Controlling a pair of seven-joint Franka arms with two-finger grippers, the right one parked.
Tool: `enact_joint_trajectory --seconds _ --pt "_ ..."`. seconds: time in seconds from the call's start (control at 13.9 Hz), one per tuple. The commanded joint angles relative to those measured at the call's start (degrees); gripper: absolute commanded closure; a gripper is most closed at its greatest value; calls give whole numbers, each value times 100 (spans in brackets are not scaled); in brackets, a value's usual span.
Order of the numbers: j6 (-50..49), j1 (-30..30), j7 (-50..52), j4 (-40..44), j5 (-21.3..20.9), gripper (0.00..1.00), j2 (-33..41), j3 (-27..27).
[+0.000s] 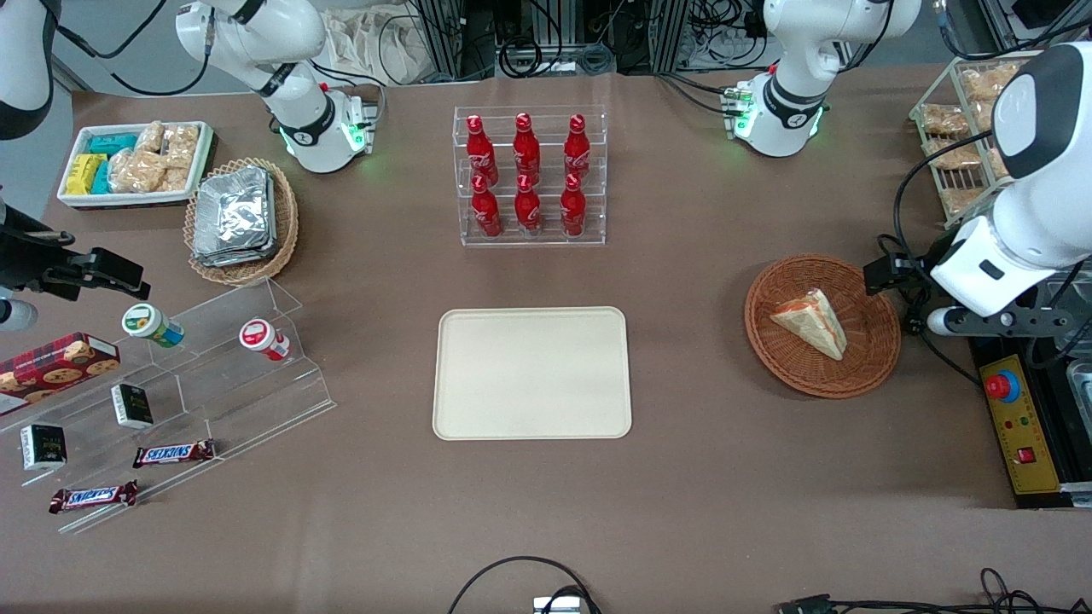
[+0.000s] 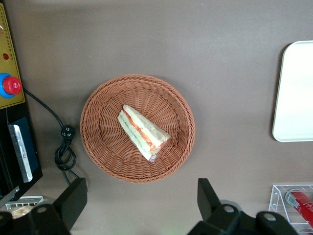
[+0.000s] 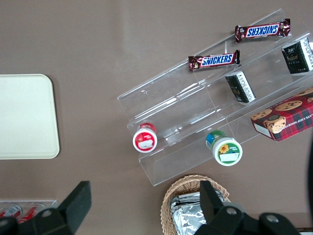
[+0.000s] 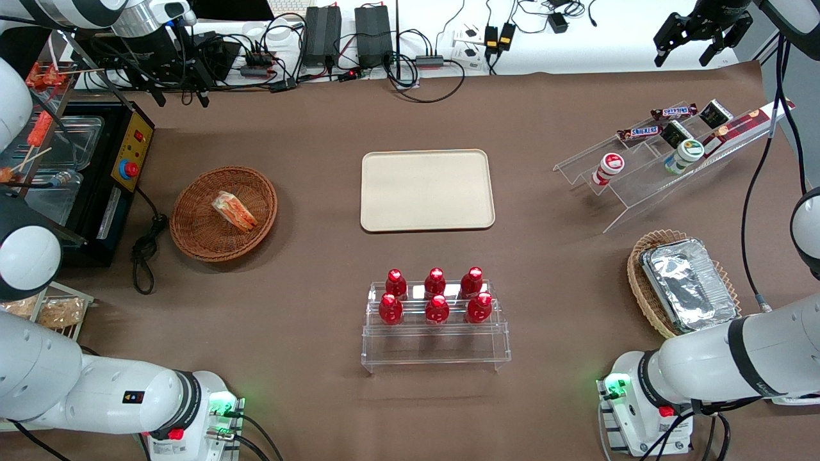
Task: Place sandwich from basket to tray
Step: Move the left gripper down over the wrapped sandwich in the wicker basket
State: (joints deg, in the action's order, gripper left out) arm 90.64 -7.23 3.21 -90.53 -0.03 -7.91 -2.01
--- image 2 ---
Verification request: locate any round brown wicker basket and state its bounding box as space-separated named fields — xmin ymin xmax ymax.
xmin=80 ymin=74 xmax=196 ymax=184

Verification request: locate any bagged rice cracker snack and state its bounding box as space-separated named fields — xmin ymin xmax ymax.
xmin=10 ymin=205 xmax=37 ymax=220

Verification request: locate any triangular sandwich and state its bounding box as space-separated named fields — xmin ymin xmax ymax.
xmin=117 ymin=104 xmax=171 ymax=163

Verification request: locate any black yellow control box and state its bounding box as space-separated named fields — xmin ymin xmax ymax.
xmin=0 ymin=0 xmax=43 ymax=204

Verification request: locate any clear plastic food container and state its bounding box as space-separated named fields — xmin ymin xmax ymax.
xmin=7 ymin=124 xmax=33 ymax=183

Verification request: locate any clear acrylic bottle rack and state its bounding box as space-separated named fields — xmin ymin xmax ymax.
xmin=268 ymin=184 xmax=313 ymax=235

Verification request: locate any white wire basket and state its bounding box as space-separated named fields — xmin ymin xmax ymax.
xmin=4 ymin=195 xmax=45 ymax=212

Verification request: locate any red cola bottle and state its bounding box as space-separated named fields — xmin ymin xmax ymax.
xmin=285 ymin=190 xmax=313 ymax=224

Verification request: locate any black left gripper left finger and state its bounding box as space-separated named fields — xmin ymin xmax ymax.
xmin=29 ymin=178 xmax=88 ymax=235

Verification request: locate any black power cable with plug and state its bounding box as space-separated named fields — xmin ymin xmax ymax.
xmin=22 ymin=88 xmax=81 ymax=185

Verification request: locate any cream rectangular tray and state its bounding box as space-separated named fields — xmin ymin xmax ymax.
xmin=272 ymin=40 xmax=313 ymax=143

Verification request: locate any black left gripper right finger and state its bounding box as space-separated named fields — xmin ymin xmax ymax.
xmin=197 ymin=178 xmax=245 ymax=230

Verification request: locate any red emergency stop button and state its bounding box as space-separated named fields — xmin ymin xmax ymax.
xmin=0 ymin=72 xmax=22 ymax=99

